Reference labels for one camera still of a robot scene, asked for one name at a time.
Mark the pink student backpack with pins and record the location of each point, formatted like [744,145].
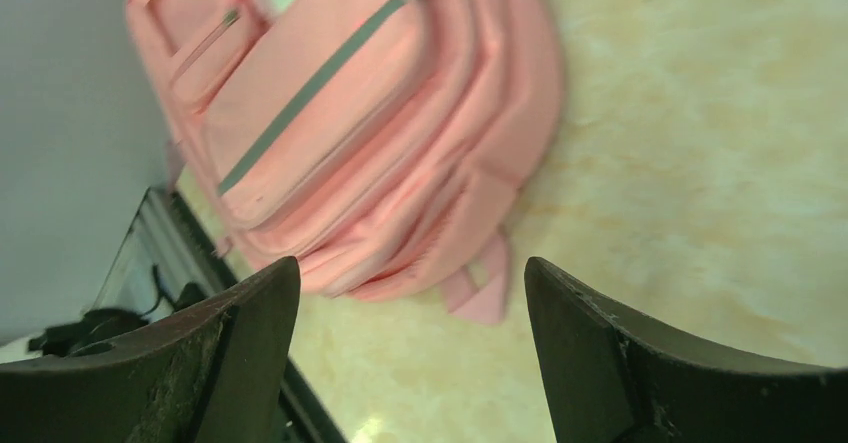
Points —
[381,143]

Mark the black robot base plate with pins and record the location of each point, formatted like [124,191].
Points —
[165,263]

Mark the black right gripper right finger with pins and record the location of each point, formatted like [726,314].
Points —
[614,374]

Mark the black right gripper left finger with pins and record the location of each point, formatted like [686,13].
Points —
[209,373]

